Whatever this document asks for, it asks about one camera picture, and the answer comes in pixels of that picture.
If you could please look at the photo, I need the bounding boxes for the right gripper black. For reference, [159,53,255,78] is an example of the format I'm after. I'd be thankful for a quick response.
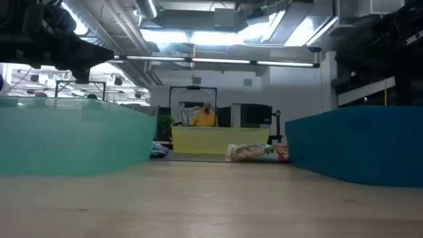
[335,36,397,85]

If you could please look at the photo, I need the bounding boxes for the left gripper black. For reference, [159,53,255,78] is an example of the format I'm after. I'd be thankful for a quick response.
[0,31,116,84]

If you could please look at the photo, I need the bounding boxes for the beige green granola bar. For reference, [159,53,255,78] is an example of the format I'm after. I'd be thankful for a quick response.
[225,143,276,163]

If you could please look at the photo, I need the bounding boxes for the dark blue tray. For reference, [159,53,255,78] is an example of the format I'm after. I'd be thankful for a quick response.
[285,105,423,188]

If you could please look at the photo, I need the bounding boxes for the green potted room plant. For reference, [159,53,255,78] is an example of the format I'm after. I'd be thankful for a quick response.
[157,114,174,141]

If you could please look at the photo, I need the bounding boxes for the translucent green tray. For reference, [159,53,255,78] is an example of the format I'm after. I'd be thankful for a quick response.
[0,96,158,176]

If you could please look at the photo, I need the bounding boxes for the black equipment stand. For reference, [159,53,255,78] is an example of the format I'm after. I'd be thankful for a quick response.
[266,110,284,145]

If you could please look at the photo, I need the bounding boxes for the long ceiling light strip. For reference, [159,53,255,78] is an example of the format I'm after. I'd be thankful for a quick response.
[114,54,321,69]

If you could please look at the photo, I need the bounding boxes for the black cabinet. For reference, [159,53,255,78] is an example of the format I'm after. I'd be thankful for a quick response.
[231,102,274,128]

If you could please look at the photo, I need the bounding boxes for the grey ceiling junction box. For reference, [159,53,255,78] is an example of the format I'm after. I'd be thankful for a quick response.
[213,8,237,29]

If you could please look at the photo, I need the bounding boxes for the black monitor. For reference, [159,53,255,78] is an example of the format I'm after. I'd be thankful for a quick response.
[217,106,232,128]

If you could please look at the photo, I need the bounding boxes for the translucent yellow tray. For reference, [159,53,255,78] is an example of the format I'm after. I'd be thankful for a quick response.
[171,126,270,155]

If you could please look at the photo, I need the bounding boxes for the silver ventilation duct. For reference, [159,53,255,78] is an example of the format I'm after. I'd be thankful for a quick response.
[134,0,159,20]

